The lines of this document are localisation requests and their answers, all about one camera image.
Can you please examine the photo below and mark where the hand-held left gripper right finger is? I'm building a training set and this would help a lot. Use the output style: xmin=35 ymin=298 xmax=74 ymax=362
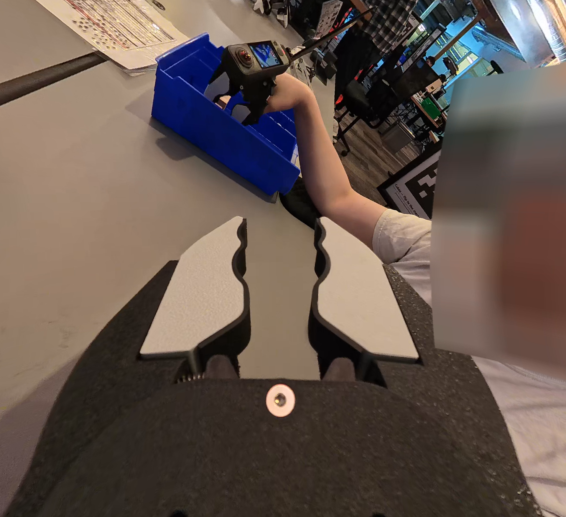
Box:
xmin=311 ymin=216 xmax=420 ymax=378

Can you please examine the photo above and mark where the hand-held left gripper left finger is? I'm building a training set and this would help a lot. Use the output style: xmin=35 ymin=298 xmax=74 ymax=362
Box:
xmin=139 ymin=215 xmax=253 ymax=378

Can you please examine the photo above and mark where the blue plastic bin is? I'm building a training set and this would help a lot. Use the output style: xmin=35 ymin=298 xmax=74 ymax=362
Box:
xmin=151 ymin=32 xmax=301 ymax=196

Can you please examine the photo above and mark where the person's right forearm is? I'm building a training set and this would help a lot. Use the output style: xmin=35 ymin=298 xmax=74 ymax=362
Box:
xmin=289 ymin=93 xmax=390 ymax=250

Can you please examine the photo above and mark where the person's right hand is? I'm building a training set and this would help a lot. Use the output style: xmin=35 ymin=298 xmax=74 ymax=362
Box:
xmin=265 ymin=74 xmax=312 ymax=114

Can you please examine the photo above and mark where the black and white tabletop device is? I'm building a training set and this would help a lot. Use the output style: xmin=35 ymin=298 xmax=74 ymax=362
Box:
xmin=241 ymin=0 xmax=292 ymax=28

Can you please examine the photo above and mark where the black rounded object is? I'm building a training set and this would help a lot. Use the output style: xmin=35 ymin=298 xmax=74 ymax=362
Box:
xmin=279 ymin=177 xmax=323 ymax=230

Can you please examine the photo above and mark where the black office chair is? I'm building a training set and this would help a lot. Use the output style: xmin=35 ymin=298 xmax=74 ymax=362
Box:
xmin=334 ymin=77 xmax=399 ymax=157

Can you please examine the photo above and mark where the framed black white tag sign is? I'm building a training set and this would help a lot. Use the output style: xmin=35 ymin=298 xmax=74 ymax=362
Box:
xmin=377 ymin=148 xmax=443 ymax=220

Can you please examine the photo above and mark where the instruction sheet in plastic sleeve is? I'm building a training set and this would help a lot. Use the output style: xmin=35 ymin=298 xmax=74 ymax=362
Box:
xmin=10 ymin=0 xmax=190 ymax=76

